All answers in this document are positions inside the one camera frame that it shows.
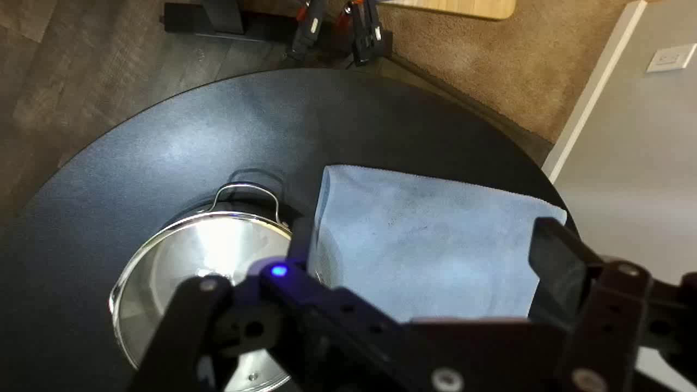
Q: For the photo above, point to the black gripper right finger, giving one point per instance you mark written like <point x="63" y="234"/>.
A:
<point x="602" y="318"/>

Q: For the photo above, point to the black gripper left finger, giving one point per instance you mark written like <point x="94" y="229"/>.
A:
<point x="186" y="326"/>

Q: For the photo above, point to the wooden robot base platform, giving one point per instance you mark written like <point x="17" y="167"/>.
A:
<point x="466" y="7"/>

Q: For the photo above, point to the stainless steel pot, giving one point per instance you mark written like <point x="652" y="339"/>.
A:
<point x="248" y="185"/>

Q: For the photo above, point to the blue towel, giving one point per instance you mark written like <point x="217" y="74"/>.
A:
<point x="422" y="240"/>

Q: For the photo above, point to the white baseboard trim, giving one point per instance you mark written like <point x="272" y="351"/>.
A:
<point x="592" y="94"/>

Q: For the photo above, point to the white wall outlet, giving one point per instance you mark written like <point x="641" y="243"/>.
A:
<point x="672" y="57"/>

